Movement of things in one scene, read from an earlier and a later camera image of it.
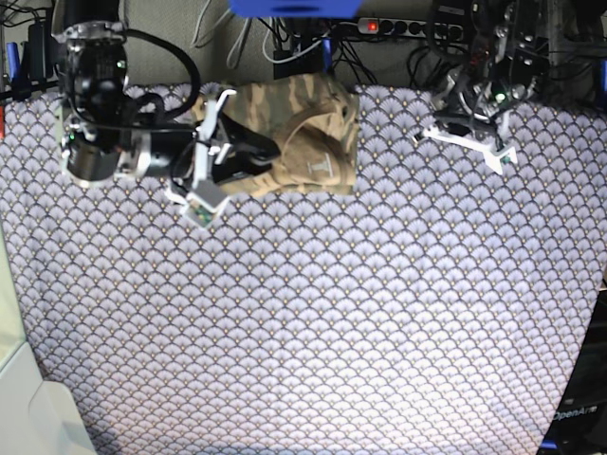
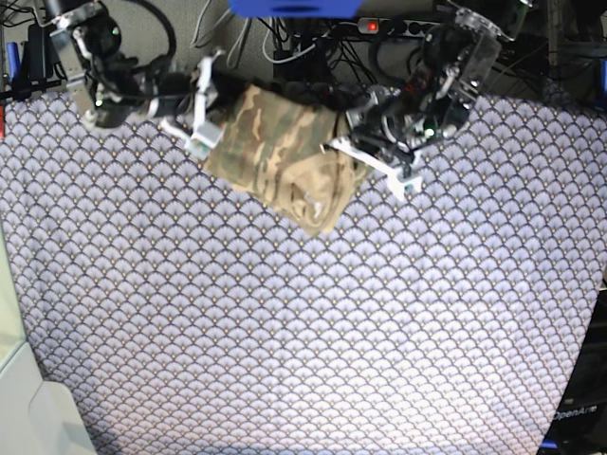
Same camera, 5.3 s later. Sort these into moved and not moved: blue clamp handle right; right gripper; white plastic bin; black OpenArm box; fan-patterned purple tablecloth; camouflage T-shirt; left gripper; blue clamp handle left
Moved: right gripper; camouflage T-shirt; left gripper
Not moved: blue clamp handle right; black OpenArm box; white plastic bin; fan-patterned purple tablecloth; blue clamp handle left
